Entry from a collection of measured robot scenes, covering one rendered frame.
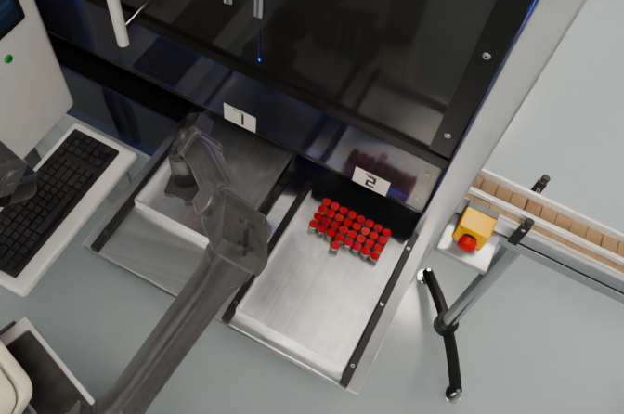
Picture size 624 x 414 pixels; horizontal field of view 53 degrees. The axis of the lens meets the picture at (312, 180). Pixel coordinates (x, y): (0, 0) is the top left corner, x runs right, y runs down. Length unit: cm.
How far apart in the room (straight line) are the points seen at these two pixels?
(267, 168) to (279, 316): 38
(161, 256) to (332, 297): 40
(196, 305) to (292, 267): 62
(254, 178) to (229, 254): 74
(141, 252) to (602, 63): 256
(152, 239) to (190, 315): 65
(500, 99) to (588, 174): 192
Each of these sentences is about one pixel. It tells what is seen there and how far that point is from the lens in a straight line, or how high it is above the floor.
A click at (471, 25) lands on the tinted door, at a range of 102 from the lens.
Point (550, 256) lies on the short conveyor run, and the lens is 162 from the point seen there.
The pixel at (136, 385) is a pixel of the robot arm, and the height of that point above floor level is 134.
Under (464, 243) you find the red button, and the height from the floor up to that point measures 101.
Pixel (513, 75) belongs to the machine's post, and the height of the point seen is 149.
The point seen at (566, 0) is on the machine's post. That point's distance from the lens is 95.
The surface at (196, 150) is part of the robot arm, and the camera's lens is 119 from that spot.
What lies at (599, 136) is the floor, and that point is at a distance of 314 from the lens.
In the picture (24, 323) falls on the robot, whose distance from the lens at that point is 131.
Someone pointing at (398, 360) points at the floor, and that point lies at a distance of 236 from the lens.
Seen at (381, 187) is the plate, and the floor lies 102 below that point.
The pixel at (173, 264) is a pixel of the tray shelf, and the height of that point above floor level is 88.
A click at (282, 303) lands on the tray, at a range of 142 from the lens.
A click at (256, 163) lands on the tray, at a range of 158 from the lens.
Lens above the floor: 222
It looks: 59 degrees down
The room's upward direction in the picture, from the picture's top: 10 degrees clockwise
